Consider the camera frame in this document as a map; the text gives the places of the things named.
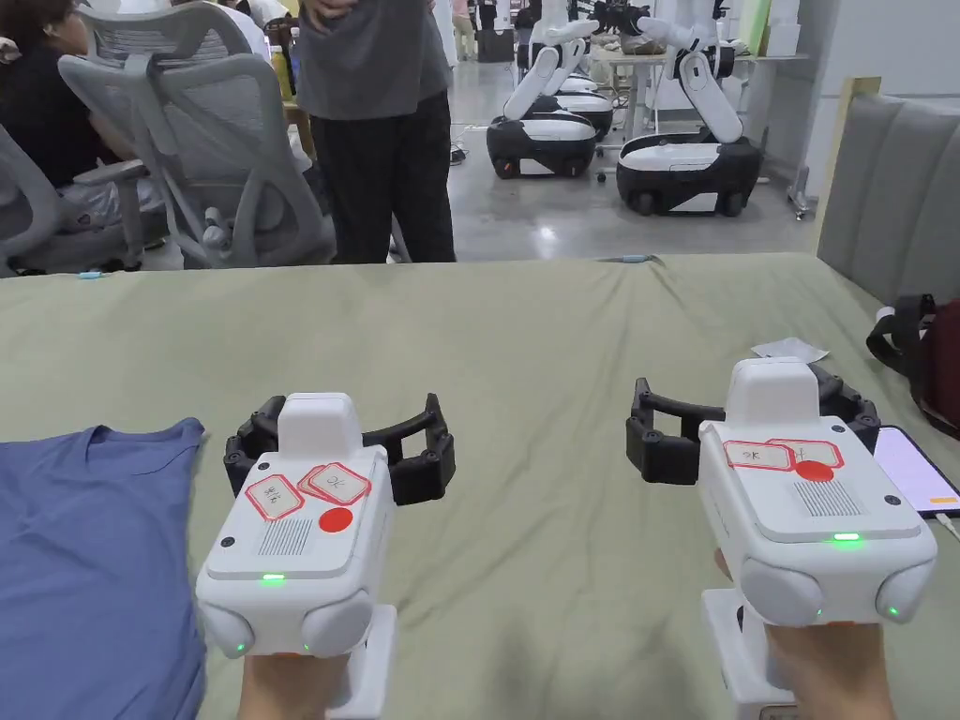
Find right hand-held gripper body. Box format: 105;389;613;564
698;357;938;720

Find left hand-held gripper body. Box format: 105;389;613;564
196;392;398;710

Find person's right hand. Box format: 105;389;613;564
712;547;898;720

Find person's left hand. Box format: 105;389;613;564
239;651;355;720

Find smartphone with lit screen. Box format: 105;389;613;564
873;426;960;520

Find white paper card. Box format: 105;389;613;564
751;337;831;361

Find dark red bag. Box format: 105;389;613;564
865;293;960;442

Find bed with pale green sheet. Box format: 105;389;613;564
0;252;960;720

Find blue shirt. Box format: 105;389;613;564
0;417;208;720

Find grey padded headboard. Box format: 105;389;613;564
816;93;960;308

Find white and black wheeled robot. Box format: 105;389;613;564
615;0;766;219
485;0;602;182

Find grey mesh office chair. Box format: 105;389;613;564
74;0;273;65
0;123;145;278
57;52;337;271

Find white desk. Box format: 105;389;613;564
599;51;678;145

